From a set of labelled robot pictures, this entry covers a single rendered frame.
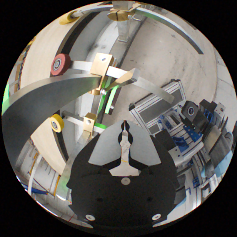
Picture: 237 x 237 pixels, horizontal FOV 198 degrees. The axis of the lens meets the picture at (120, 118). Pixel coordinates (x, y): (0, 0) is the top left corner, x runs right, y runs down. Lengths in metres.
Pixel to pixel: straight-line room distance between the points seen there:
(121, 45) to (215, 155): 0.54
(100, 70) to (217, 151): 0.38
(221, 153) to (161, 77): 1.17
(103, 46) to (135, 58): 0.69
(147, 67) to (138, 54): 0.23
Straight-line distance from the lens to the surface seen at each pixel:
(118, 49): 0.43
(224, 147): 0.24
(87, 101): 0.55
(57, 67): 0.29
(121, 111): 1.21
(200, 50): 0.33
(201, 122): 0.25
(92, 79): 0.17
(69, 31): 0.37
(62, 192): 0.28
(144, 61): 1.17
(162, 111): 1.10
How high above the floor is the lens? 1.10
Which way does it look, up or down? 60 degrees down
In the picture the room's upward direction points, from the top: 175 degrees counter-clockwise
